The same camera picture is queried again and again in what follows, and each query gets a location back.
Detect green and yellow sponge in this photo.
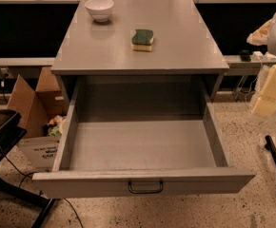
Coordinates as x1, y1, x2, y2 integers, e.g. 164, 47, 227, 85
131, 29, 154, 52

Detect white cable right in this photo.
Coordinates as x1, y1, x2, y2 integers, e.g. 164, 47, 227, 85
243, 59, 265, 105

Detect black top drawer handle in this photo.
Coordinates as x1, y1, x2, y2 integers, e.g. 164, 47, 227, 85
128, 180, 164, 195

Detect wall power outlet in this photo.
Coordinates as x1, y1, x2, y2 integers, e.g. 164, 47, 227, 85
0, 66, 12, 79

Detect brown cardboard box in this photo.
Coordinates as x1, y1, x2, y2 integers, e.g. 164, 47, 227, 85
8, 66, 67, 171

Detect crumpled items in box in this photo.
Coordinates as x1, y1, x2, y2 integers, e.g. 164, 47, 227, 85
44, 115, 66, 136

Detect black stand left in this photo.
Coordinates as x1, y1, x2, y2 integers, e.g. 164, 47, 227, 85
0, 109, 54, 228

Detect black small device on ledge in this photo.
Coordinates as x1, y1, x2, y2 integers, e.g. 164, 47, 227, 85
239, 50, 251, 62

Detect white and yellow gripper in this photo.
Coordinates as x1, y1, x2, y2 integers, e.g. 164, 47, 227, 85
246, 19, 276, 118

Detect grey drawer cabinet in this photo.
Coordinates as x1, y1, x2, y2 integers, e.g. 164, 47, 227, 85
52, 0, 228, 114

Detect black floor cable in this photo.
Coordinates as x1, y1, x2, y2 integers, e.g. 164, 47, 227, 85
3, 155, 85, 228

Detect grey top drawer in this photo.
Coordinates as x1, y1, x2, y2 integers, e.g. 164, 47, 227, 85
33, 78, 254, 199

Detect white power strip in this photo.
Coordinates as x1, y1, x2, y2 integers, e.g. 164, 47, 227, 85
251, 51, 276, 62

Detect white ceramic bowl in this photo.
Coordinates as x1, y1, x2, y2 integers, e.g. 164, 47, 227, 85
85, 0, 114, 22

